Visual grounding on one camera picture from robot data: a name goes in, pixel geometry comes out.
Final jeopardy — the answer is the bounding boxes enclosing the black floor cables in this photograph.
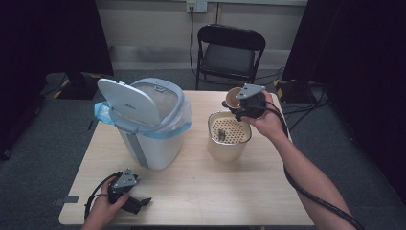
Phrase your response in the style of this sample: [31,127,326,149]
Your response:
[255,66,330,132]

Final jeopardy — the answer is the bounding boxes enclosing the grey tape strip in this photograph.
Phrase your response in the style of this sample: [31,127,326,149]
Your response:
[54,195,80,207]

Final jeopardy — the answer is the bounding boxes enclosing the dark tea residue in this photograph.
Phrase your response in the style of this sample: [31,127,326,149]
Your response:
[215,127,227,144]

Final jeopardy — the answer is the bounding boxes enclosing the black wall socket cable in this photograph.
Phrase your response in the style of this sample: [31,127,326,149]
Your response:
[188,9,200,80]

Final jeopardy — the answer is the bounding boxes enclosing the white wall socket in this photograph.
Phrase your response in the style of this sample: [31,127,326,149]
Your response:
[186,0,209,14]

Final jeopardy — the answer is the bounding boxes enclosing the beige strainer bucket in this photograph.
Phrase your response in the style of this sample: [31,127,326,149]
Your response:
[207,109,253,164]

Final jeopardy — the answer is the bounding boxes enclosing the person's left hand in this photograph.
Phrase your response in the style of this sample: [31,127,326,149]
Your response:
[84,176,131,224]

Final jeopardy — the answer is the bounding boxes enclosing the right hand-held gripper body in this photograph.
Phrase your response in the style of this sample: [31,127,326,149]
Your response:
[235,82,268,121]

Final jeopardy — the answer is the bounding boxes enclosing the black stand base striped tape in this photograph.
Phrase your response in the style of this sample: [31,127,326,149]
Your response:
[273,78,322,104]
[40,71,105,101]

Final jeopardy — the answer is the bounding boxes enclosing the hand-held gripper black cable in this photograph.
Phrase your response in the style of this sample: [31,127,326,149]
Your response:
[83,171,124,221]
[253,104,366,230]

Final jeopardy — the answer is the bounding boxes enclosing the black folding chair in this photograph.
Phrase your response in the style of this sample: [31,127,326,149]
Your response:
[194,23,267,93]

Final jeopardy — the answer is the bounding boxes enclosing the left hand-held gripper black cable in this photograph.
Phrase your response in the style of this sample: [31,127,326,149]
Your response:
[83,171,124,221]

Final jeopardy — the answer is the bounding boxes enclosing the right hand-held gripper black cable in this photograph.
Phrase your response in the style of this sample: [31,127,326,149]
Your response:
[253,104,366,230]

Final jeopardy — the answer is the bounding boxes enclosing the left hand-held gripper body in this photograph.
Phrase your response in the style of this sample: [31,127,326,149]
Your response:
[107,168,141,204]

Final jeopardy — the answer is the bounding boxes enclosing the brown paper cup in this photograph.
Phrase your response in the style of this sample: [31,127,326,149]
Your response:
[225,86,245,110]

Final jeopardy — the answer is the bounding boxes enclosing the person's right hand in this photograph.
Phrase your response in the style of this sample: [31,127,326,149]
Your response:
[239,90,290,142]

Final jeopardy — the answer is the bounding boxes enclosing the blue trash bag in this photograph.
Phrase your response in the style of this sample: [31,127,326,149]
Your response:
[94,95,193,141]

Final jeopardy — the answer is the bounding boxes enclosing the dark curtain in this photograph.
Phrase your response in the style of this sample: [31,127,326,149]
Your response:
[282,0,406,205]
[0,0,115,161]

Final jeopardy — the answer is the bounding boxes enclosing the white trash can grey lid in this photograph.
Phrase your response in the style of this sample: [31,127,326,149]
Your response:
[96,77,192,171]

